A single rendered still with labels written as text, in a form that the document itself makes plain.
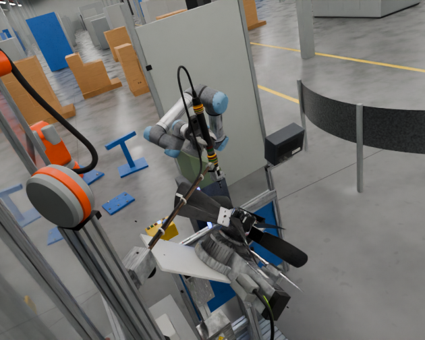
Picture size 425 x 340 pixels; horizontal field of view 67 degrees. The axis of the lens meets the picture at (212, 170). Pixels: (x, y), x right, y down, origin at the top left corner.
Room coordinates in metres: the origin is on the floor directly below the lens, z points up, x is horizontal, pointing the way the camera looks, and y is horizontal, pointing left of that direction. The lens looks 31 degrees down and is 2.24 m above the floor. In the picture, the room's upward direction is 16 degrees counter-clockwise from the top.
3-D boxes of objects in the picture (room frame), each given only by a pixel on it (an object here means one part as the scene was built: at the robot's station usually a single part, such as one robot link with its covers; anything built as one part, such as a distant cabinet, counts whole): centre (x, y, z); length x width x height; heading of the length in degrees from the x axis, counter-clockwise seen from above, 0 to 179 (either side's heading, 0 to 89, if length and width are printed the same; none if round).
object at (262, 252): (1.66, 0.03, 0.45); 0.82 x 0.01 x 0.66; 113
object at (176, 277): (1.50, 0.43, 0.39); 0.04 x 0.04 x 0.78; 23
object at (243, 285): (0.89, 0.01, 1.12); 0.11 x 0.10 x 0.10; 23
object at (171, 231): (1.51, 0.40, 1.02); 0.16 x 0.10 x 0.11; 113
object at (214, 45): (3.32, -0.20, 1.10); 1.21 x 0.05 x 2.20; 113
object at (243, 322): (1.08, 0.14, 0.56); 0.19 x 0.04 x 0.04; 113
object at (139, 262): (0.76, 0.32, 1.52); 0.10 x 0.07 x 0.08; 148
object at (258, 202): (1.66, 0.03, 0.82); 0.90 x 0.04 x 0.08; 113
